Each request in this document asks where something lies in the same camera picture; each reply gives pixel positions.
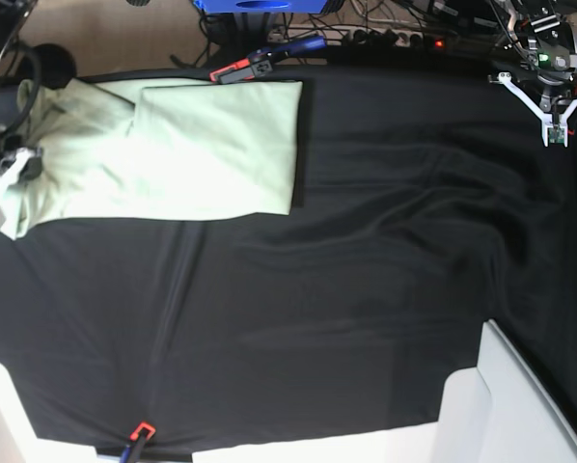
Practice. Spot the light green T-shirt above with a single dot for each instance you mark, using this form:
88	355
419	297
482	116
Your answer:
173	149

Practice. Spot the black table cloth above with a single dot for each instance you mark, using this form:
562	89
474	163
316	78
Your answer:
426	204

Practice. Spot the white table frame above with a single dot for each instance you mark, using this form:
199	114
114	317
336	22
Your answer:
18	440
499	411

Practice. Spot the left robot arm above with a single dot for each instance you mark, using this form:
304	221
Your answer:
540	36

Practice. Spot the red black clamp top centre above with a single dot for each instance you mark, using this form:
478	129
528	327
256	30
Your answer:
261	62

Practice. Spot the white table frame right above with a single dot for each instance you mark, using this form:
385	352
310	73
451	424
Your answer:
499	411

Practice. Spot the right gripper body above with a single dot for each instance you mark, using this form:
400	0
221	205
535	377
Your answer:
12	163

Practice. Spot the black power strip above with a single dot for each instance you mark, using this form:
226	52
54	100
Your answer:
401	38

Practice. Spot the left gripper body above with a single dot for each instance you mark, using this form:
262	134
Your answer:
550	96

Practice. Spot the red blue clamp bottom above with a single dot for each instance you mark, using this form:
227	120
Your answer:
137	442

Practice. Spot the white table frame left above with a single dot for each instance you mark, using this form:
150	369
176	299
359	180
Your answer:
18	440

